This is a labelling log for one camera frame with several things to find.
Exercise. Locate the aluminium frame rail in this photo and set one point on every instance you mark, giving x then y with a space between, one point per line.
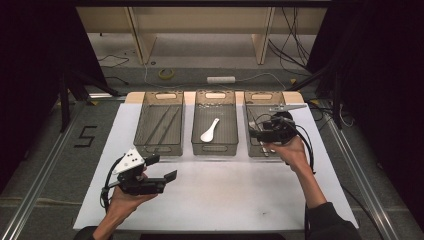
41 180
361 181
106 96

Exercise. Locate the smoked clear plastic bin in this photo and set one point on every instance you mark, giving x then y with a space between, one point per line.
220 133
256 113
158 133

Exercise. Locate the person's right hand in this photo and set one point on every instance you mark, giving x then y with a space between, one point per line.
293 155

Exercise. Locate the white power strip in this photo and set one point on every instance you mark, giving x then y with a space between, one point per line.
220 80

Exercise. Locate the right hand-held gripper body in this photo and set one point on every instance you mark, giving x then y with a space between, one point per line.
280 130

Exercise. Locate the beige wooden shelf unit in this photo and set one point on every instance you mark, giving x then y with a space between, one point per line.
200 20

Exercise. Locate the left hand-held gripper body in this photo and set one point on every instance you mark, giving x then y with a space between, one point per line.
133 176

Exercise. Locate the person's left hand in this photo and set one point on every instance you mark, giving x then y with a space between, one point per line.
125 203

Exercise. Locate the metal chopstick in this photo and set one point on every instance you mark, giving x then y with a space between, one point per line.
158 125
169 125

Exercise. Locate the black curtain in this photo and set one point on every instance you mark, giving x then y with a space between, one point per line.
383 83
26 66

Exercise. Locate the yellow tape roll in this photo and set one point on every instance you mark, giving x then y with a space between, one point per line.
159 74

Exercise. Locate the white ceramic spoon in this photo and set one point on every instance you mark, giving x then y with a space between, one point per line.
208 136

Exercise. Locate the black metal stand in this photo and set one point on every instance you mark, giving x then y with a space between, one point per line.
337 110
63 106

